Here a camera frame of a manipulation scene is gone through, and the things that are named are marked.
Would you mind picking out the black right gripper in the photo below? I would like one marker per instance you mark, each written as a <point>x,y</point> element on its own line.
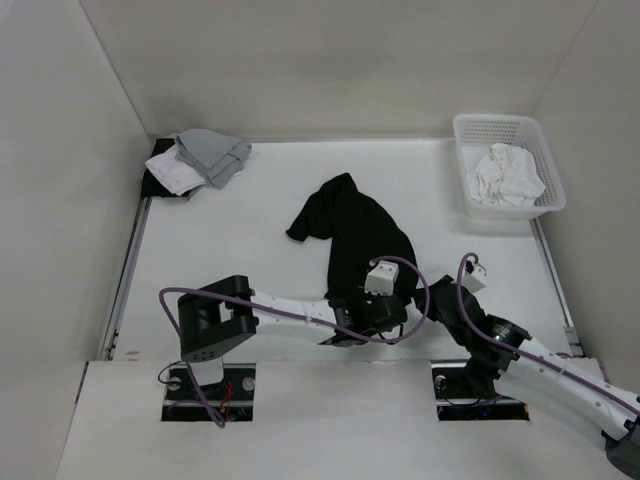
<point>443,280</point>

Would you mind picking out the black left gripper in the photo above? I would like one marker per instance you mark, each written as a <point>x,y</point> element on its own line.
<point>367,297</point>

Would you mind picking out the black tank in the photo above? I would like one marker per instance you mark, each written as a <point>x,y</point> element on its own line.
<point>150,186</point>
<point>359,230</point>

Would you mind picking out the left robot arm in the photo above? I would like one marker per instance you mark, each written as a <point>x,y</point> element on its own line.
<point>218,318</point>

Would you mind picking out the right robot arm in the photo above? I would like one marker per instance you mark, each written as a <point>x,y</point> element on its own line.
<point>508,361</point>

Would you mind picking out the white crumpled tank top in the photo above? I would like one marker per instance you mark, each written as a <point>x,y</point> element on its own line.
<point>505,176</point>

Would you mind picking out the grey folded tank top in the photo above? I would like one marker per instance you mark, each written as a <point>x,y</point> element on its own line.
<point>215,157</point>

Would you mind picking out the white folded tank top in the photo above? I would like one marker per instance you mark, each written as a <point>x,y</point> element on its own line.
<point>175,176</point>

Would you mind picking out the black folded tank top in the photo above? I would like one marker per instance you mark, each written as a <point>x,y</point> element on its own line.
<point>150,186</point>

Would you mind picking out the white plastic laundry basket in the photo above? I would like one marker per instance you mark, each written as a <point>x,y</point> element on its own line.
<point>475,133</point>

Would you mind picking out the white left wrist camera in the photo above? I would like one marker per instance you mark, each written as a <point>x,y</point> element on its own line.
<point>380,280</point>

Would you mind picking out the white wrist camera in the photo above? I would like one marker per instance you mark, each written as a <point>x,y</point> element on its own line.
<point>475,277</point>
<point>380,280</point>

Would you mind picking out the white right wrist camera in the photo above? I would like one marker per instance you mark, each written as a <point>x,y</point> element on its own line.
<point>475,277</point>

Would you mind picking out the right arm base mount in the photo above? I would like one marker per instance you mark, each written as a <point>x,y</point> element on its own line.
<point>464,391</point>

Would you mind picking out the right aluminium table rail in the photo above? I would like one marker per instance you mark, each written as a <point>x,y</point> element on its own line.
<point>575,345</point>

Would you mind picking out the aluminium table rail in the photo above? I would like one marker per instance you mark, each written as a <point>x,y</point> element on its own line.
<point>575,345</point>
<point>114,320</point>

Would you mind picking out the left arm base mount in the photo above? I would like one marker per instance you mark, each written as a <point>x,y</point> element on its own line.
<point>232,398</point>

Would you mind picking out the left aluminium table rail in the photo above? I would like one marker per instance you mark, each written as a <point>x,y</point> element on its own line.
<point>114,320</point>

